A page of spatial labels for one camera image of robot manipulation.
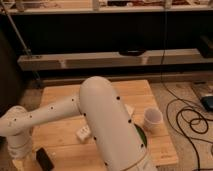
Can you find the black rectangular eraser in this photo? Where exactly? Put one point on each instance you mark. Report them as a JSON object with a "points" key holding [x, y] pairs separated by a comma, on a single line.
{"points": [[44, 161]]}

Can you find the metal shelf rack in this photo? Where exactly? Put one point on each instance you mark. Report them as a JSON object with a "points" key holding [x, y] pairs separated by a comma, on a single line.
{"points": [[57, 42]]}

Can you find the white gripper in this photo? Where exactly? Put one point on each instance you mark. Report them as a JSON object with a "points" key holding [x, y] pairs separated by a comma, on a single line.
{"points": [[19, 146]]}

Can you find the green bowl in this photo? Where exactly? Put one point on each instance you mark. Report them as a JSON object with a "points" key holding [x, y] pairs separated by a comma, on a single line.
{"points": [[142, 134]]}

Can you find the white paper cup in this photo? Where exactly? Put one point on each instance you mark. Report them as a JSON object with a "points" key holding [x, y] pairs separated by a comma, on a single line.
{"points": [[152, 118]]}

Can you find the black round object on shelf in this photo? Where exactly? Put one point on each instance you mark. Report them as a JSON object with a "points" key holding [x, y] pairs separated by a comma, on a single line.
{"points": [[131, 53]]}

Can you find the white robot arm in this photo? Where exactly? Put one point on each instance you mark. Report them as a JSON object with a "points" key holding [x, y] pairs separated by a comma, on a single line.
{"points": [[114, 132]]}

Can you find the teal device on floor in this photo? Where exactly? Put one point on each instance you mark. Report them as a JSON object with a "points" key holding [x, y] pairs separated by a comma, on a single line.
{"points": [[207, 102]]}

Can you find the white eraser block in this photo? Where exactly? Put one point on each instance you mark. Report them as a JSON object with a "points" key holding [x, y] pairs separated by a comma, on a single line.
{"points": [[130, 109]]}

